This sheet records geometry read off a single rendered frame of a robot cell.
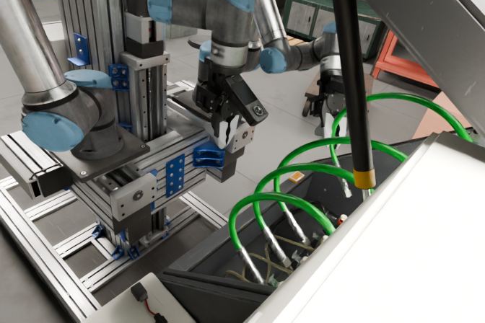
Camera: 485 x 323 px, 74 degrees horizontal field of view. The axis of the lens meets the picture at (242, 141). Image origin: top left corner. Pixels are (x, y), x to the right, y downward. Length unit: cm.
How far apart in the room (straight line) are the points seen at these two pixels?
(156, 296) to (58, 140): 41
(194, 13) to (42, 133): 43
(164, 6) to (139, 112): 61
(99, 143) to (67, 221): 107
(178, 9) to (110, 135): 49
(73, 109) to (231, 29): 41
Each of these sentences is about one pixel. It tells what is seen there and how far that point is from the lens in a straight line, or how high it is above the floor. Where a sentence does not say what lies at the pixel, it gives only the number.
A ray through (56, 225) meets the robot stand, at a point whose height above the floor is 21.
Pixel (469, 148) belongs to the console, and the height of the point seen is 155.
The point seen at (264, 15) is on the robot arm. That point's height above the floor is 144.
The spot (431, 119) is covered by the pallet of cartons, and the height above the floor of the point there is 71.
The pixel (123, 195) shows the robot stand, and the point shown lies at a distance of 94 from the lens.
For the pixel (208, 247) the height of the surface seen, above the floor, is 95.
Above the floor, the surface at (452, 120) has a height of 141.
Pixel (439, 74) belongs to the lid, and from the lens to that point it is 23.
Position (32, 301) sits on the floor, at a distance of 202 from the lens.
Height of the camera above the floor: 165
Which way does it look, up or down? 34 degrees down
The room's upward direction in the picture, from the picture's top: 9 degrees clockwise
